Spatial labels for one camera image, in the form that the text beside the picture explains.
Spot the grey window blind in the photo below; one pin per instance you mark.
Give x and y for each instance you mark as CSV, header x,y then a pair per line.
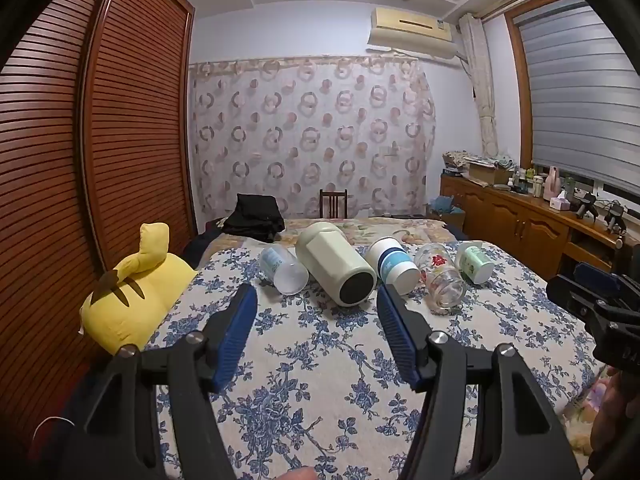
x,y
585,100

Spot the pink tissue box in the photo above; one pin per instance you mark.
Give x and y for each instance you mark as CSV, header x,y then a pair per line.
x,y
559,203

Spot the pink bottle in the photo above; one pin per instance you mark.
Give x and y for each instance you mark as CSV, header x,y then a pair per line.
x,y
553,182

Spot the yellow plush toy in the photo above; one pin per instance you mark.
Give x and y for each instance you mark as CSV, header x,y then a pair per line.
x,y
135,295

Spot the blue plastic bag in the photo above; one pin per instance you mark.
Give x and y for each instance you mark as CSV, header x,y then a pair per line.
x,y
447,212

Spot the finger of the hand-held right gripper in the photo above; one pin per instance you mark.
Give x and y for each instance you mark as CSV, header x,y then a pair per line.
x,y
570,295
597,274

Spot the translucent plastic cup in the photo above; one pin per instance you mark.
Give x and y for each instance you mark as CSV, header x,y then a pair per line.
x,y
282,270

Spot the brown slatted wardrobe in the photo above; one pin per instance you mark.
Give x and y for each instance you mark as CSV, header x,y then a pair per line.
x,y
75,135

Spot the white blue-striped cup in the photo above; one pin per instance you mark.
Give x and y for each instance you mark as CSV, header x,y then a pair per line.
x,y
392,265

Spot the cream wall air conditioner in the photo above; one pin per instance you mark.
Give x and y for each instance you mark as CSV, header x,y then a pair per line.
x,y
412,32

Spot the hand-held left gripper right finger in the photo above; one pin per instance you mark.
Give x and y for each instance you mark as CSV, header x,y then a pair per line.
x,y
397,335

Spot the white green-print mug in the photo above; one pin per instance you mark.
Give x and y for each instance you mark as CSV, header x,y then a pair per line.
x,y
475,262

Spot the black cloth bag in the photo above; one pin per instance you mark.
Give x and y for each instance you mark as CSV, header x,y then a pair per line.
x,y
252,217

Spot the dark wooden chair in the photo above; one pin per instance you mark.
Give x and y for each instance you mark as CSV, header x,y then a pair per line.
x,y
333,205

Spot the white lace side curtain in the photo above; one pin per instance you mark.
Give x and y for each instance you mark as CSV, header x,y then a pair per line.
x,y
484,90

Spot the pile of folded cloth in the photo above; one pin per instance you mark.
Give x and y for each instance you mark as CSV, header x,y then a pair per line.
x,y
457,159

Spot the large cream cup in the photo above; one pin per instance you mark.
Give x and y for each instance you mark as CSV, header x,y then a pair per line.
x,y
327,260

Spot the cardboard box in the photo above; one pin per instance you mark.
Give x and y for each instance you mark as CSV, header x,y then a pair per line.
x,y
487,172

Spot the black gadget on stand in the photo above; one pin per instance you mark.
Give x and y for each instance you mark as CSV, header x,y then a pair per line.
x,y
586,205
615,217

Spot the clear glass red-flower cup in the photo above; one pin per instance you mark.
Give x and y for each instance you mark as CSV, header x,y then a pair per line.
x,y
442,275

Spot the wooden sideboard cabinet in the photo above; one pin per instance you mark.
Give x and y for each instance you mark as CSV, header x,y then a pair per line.
x,y
520,225

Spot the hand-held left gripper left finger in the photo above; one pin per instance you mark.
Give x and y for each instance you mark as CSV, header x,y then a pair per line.
x,y
237,335

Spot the person's right hand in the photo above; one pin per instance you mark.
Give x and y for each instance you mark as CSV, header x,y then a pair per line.
x,y
617,410

